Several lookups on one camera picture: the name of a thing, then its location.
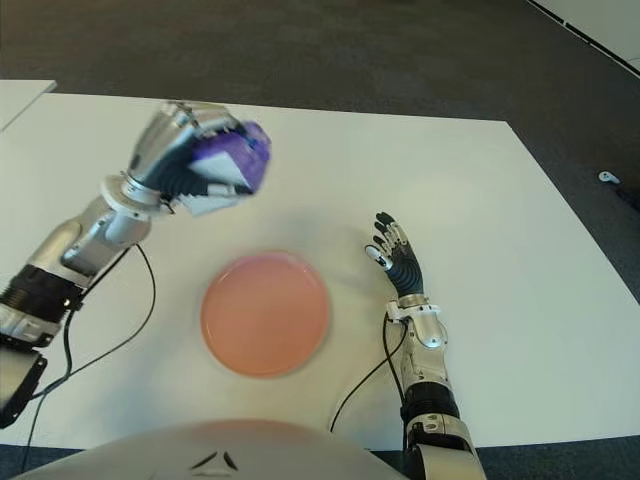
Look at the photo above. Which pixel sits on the pink round plate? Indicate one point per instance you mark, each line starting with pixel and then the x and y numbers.
pixel 265 315

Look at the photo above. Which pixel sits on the white handheld controller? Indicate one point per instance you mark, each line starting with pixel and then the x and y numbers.
pixel 607 177

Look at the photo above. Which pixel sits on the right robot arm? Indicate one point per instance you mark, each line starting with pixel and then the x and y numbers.
pixel 430 360

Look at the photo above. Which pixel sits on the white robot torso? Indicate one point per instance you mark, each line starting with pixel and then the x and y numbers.
pixel 200 450

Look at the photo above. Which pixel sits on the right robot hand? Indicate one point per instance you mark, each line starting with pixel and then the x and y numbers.
pixel 406 267

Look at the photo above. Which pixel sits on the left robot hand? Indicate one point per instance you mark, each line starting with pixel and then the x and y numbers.
pixel 170 150

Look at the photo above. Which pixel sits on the purple tissue paper pack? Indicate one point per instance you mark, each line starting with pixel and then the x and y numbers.
pixel 235 165

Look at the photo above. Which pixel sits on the white side table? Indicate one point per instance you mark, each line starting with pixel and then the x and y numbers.
pixel 20 102

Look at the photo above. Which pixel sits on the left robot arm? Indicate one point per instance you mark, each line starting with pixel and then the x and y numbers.
pixel 75 250

